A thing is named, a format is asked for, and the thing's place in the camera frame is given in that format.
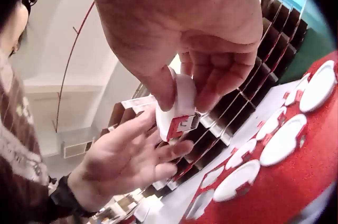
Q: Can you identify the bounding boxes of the person's left thumb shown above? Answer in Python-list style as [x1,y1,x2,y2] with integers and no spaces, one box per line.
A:
[109,108,159,140]

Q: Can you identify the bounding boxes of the group of white round lamps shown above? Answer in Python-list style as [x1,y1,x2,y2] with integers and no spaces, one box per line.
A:
[186,60,337,220]

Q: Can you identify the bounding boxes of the thin red curved rod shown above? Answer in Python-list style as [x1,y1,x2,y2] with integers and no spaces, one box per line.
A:
[54,1,95,132]

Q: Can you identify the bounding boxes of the person's right thumb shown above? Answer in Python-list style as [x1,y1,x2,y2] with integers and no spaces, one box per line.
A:
[132,58,178,112]

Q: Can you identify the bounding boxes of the black wrist band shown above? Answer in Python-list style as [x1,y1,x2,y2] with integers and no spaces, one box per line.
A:
[49,173,98,218]

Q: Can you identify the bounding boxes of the red foam tray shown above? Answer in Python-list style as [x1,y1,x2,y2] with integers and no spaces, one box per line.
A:
[185,50,338,224]

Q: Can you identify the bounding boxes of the person's body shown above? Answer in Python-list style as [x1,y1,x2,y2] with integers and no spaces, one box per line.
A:
[0,47,53,190]

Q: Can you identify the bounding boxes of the white round lamp red clip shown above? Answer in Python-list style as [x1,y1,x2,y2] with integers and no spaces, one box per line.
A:
[155,66,201,143]

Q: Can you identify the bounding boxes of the person's right fingers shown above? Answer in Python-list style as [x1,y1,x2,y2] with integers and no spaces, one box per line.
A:
[180,49,257,114]

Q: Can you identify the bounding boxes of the person's right hand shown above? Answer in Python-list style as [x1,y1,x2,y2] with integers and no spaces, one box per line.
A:
[77,0,263,113]

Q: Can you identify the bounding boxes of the brown cardboard divider box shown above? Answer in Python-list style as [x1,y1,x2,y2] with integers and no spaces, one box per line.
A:
[100,0,309,199]

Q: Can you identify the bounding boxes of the person's left hand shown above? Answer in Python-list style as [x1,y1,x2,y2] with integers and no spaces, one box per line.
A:
[67,108,194,215]

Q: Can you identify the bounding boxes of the person's left fingers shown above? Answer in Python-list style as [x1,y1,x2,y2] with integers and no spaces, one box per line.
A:
[137,129,194,191]

